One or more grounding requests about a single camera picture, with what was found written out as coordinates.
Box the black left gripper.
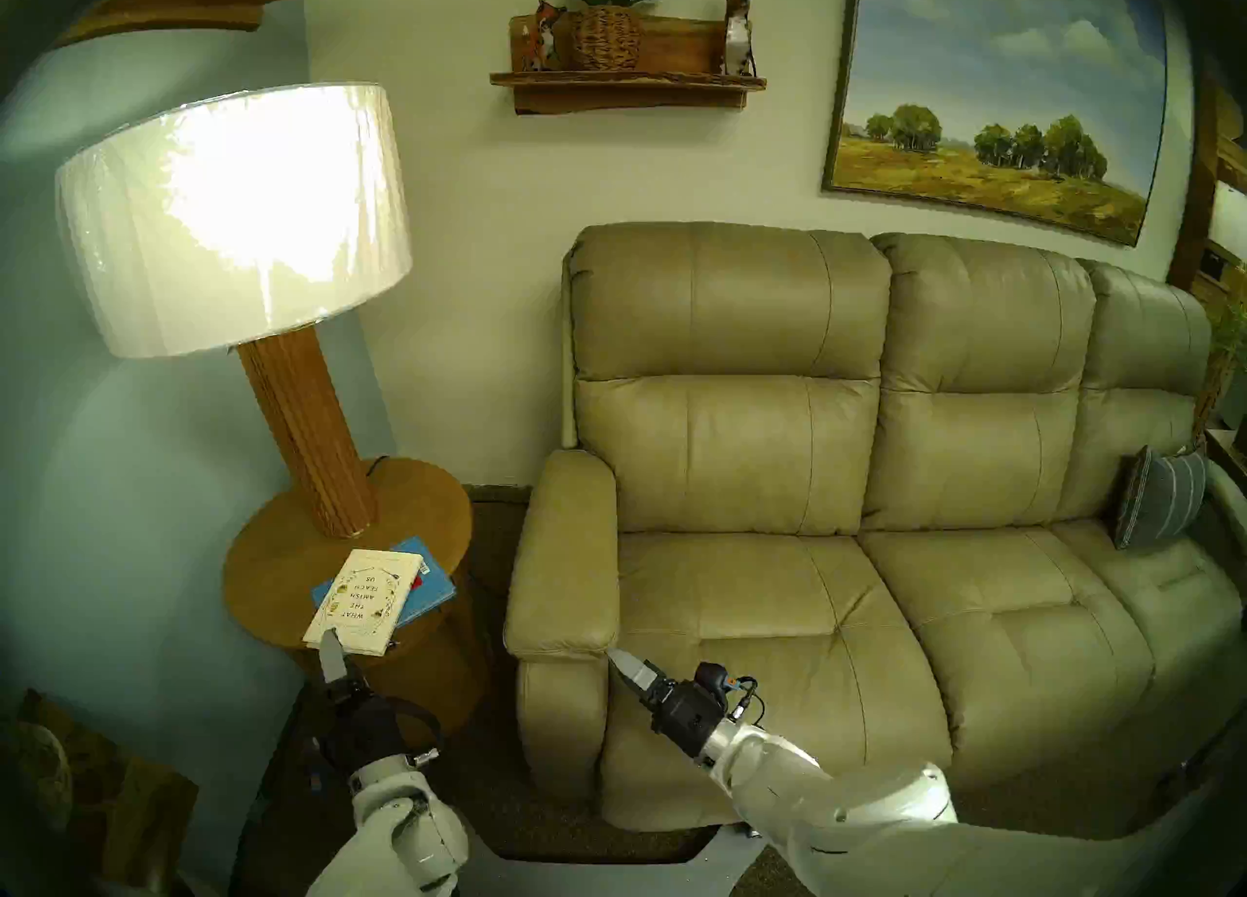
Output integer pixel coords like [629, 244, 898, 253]
[320, 627, 410, 774]

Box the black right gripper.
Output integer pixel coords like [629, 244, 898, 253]
[606, 649, 727, 758]

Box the cream book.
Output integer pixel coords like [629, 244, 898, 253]
[303, 549, 424, 657]

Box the blue book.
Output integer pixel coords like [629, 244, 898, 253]
[312, 537, 457, 628]

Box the beige leather sofa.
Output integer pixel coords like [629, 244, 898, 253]
[504, 221, 1247, 833]

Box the round wooden side table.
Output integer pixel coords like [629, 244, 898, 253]
[222, 457, 490, 748]

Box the rustic wooden crate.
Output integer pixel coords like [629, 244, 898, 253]
[19, 689, 201, 891]

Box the round mottled stone object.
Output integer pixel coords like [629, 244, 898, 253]
[0, 720, 74, 833]

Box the wooden table lamp white shade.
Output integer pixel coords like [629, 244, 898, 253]
[56, 82, 412, 541]

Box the grey striped cushion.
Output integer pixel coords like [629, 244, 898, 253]
[1114, 445, 1209, 551]

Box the green plant in woven basket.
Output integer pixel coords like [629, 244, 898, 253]
[546, 0, 668, 71]

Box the leafy potted plant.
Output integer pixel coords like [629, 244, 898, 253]
[1193, 301, 1247, 453]

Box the framed landscape painting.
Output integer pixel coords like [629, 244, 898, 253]
[821, 0, 1170, 248]

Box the wooden cabinet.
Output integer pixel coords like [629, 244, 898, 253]
[1166, 77, 1247, 321]

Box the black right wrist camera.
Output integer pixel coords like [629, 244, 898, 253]
[694, 663, 766, 723]

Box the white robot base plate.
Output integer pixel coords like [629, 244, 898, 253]
[458, 822, 761, 897]

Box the rustic wooden wall shelf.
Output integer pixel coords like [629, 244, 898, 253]
[489, 14, 768, 115]

